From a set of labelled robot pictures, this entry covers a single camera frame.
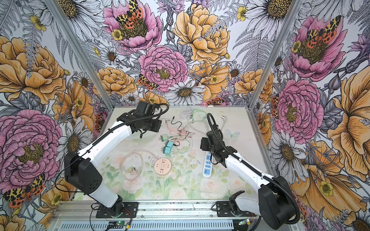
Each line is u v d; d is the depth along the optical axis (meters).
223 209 0.74
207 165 0.87
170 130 0.96
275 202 0.41
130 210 0.74
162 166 0.87
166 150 0.94
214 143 0.65
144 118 0.58
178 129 1.08
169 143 0.97
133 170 0.85
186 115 1.15
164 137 0.99
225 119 1.12
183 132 1.05
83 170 0.43
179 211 0.76
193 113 1.18
